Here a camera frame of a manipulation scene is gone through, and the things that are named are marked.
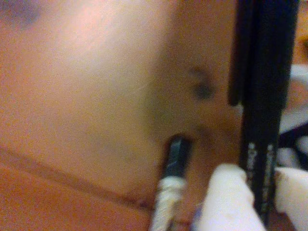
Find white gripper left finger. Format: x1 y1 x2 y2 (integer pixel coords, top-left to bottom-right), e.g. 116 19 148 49
199 163 265 231

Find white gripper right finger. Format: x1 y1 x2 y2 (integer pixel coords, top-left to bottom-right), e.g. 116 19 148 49
274 167 308 217

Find white marker with black cap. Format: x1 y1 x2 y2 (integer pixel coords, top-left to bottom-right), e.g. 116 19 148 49
149 135 192 231

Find black pen with red end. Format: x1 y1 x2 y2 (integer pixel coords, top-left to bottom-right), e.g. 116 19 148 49
228 0 300 226

